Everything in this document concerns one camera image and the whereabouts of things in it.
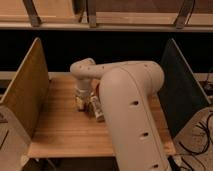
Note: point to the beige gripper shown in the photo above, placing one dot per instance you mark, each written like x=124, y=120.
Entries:
x=83, y=88

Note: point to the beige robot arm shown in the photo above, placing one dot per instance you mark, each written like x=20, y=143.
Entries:
x=124, y=90

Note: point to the white patterned box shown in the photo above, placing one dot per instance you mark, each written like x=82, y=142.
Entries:
x=97, y=108

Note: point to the left wooden side panel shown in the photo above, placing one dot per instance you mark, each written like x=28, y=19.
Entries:
x=23, y=98

